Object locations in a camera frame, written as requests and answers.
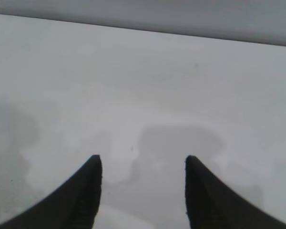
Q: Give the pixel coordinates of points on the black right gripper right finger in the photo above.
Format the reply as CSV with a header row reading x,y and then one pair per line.
x,y
212,205

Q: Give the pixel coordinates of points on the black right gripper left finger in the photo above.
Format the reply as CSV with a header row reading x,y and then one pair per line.
x,y
69,205

